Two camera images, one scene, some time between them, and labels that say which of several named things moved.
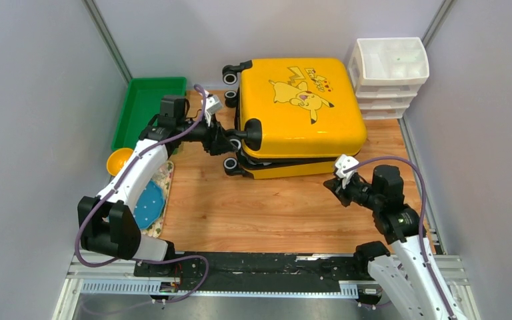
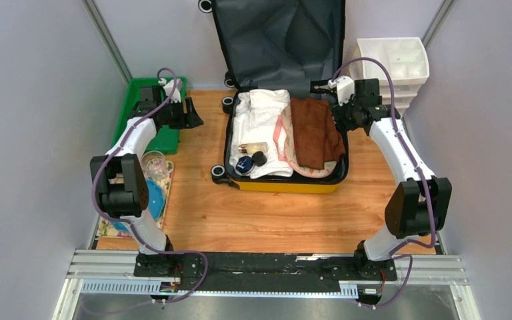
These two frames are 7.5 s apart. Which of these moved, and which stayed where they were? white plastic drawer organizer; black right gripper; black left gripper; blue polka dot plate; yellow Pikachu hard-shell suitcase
Moved: black right gripper; black left gripper; yellow Pikachu hard-shell suitcase
Stayed: white plastic drawer organizer; blue polka dot plate
